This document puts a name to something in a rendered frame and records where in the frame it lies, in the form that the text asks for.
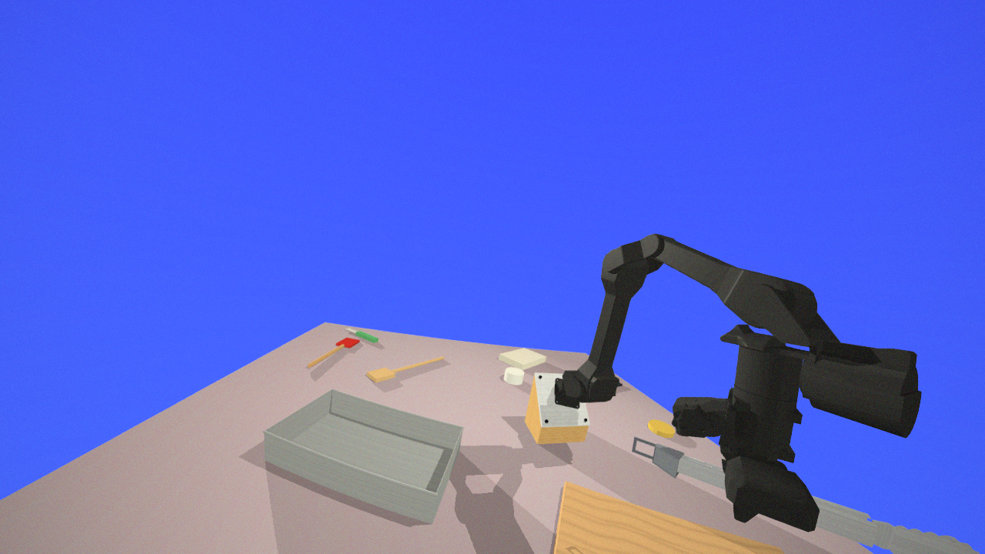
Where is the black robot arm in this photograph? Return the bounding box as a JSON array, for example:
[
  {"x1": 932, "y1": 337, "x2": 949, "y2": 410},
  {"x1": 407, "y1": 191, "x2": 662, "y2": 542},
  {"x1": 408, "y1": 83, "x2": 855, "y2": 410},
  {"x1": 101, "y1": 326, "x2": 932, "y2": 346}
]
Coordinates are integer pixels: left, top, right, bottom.
[{"x1": 555, "y1": 233, "x2": 922, "y2": 449}]

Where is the tan flat spatula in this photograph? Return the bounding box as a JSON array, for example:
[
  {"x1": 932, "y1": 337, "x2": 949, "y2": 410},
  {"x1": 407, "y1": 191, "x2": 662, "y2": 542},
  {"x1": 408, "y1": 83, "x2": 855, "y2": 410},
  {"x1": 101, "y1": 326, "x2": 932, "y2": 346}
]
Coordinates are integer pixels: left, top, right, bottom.
[{"x1": 366, "y1": 357, "x2": 444, "y2": 383}]

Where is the red spatula with wooden handle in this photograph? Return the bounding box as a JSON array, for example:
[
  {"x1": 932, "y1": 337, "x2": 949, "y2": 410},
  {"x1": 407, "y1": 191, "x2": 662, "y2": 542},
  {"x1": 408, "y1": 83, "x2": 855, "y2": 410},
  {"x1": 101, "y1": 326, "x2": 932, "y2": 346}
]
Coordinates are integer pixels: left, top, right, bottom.
[{"x1": 308, "y1": 338, "x2": 360, "y2": 368}]

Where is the short cream cylinder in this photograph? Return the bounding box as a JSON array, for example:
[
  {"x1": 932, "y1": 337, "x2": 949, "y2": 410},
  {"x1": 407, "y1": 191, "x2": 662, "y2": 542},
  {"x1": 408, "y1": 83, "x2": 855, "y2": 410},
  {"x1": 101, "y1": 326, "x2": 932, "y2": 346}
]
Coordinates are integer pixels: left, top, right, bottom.
[{"x1": 504, "y1": 367, "x2": 524, "y2": 385}]

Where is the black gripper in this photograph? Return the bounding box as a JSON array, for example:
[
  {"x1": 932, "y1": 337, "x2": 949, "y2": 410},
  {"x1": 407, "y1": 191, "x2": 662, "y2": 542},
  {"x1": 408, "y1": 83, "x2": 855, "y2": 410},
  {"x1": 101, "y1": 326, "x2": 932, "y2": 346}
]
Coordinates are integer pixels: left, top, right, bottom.
[{"x1": 720, "y1": 384, "x2": 820, "y2": 532}]

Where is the yellow flat disc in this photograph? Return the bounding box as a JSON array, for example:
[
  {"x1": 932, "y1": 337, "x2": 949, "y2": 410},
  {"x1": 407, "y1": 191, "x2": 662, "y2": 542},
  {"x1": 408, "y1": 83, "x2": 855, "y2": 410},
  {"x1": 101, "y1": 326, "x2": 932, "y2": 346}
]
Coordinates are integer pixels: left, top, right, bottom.
[{"x1": 648, "y1": 419, "x2": 675, "y2": 438}]

